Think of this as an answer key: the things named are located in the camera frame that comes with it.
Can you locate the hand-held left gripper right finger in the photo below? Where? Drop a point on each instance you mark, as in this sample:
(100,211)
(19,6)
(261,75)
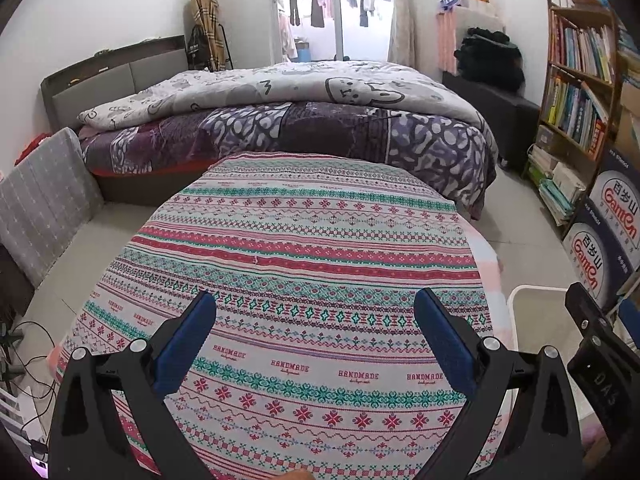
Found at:
(445,345)

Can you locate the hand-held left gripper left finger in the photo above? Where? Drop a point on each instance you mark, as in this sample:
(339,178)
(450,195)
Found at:
(185,345)

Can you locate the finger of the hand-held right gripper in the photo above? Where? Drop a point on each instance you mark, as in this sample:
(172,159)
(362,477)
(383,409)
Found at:
(632,322)
(600,380)

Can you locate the white plastic bin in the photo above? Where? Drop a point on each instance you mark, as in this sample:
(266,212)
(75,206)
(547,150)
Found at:
(540,320)

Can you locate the pink blanket under tablecloth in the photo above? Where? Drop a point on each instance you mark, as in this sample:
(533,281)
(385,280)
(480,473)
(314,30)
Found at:
(487,260)

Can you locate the stack of lying books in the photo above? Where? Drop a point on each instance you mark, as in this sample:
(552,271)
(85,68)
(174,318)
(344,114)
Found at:
(555,185)

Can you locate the patterned striped tablecloth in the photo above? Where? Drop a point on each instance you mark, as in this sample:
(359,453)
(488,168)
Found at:
(310,240)

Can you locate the white power strip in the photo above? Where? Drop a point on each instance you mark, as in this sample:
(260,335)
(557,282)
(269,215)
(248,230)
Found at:
(20,425)

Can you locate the brown cardboard box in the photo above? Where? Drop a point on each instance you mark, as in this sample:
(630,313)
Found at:
(630,125)

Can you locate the grey striped cushion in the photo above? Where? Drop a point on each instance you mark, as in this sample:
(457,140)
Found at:
(45,200)

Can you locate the row of upright books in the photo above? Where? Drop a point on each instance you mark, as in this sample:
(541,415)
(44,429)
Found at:
(575,115)
(585,52)

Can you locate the purple spotted blanket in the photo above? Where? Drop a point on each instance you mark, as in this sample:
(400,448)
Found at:
(250,127)

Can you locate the wooden bookshelf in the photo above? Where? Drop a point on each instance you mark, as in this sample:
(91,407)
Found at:
(545,110)

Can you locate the black low cabinet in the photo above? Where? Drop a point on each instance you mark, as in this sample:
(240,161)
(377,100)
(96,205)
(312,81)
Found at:
(515,110)

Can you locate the red cloth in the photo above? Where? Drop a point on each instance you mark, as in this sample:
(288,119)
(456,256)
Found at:
(32,147)

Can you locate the pile of books and papers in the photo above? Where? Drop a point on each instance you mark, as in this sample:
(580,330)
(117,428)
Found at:
(630,55)

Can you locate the bed with grey headboard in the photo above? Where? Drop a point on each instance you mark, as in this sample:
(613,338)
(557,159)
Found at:
(100,75)

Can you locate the white cartoon print quilt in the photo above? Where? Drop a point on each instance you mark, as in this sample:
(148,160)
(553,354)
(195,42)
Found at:
(300,82)

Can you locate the pile of black clothes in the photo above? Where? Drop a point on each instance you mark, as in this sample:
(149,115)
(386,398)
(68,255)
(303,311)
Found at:
(490,60)

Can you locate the black bag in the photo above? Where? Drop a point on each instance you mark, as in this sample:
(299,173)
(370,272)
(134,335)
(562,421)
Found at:
(197,50)

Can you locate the pink hanging cloth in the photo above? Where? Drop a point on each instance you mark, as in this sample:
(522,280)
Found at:
(446,42)

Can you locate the blue bucket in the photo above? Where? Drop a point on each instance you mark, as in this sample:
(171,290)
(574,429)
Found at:
(302,52)

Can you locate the plaid coat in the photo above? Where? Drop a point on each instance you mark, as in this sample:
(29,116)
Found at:
(210,20)

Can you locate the white storage box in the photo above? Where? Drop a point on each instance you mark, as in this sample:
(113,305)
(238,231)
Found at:
(480,20)

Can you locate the beige curtain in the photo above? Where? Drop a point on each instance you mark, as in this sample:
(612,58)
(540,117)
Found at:
(402,15)

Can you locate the hanging clothes on line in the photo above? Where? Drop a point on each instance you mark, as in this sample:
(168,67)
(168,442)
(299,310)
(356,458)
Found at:
(320,2)

